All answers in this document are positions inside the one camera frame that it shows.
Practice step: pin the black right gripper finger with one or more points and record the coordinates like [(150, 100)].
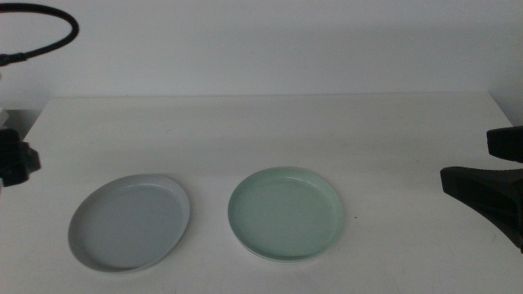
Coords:
[(506, 143), (494, 192)]

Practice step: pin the pale green shallow bowl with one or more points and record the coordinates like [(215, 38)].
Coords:
[(286, 214)]

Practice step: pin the pale grey shallow bowl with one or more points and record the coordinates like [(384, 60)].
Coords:
[(126, 224)]

